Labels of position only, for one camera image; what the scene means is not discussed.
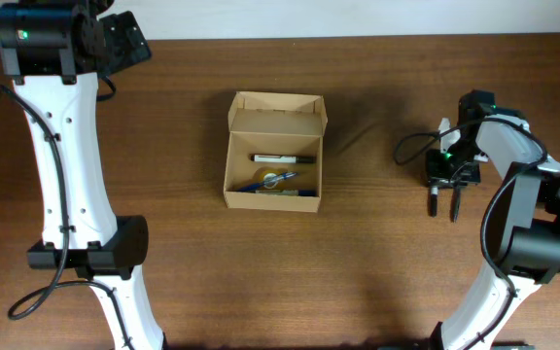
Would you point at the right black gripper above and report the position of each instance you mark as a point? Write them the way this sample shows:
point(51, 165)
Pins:
point(436, 177)

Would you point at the white marker with blue cap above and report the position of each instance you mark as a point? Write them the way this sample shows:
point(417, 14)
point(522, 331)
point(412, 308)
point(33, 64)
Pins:
point(305, 193)

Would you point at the white marker with black cap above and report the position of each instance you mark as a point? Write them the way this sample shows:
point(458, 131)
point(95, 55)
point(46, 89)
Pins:
point(282, 159)

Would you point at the brown cardboard box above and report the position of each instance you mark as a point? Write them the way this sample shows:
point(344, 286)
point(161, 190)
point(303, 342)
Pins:
point(267, 123)

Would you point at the blue ballpoint pen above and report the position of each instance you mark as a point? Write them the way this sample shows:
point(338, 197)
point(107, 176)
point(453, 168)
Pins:
point(268, 180)

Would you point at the yellow adhesive tape roll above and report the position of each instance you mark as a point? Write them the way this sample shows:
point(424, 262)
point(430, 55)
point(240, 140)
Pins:
point(260, 173)

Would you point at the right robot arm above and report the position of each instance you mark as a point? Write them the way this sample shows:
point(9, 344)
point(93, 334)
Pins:
point(520, 230)

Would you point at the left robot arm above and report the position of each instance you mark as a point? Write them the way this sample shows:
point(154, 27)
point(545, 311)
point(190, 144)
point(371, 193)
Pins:
point(57, 54)

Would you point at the black ballpoint pen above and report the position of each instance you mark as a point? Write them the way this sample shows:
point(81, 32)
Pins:
point(455, 204)

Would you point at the silver marker with black cap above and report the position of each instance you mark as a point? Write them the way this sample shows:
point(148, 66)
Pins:
point(433, 201)

